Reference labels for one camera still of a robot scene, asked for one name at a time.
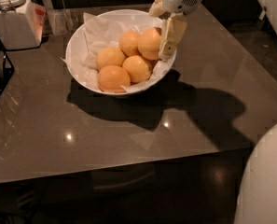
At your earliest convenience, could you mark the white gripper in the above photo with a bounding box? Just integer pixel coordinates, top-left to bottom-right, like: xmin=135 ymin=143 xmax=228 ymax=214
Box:
xmin=148 ymin=0 xmax=202 ymax=60

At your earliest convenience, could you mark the white bowl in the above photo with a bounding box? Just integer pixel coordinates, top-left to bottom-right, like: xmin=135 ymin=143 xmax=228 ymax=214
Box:
xmin=64 ymin=8 xmax=178 ymax=98

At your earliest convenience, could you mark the white paper liner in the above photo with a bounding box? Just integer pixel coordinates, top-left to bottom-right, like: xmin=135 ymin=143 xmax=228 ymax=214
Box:
xmin=60 ymin=12 xmax=183 ymax=94

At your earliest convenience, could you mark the clear acrylic stand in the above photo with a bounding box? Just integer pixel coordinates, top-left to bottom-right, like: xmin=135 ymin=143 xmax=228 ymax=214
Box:
xmin=42 ymin=0 xmax=78 ymax=35

